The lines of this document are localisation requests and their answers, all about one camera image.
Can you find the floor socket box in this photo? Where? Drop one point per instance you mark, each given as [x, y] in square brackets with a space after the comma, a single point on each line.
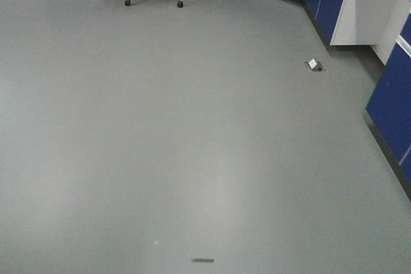
[314, 65]

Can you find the blue white cabinet right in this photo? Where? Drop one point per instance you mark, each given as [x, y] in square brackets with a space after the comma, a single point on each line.
[369, 30]

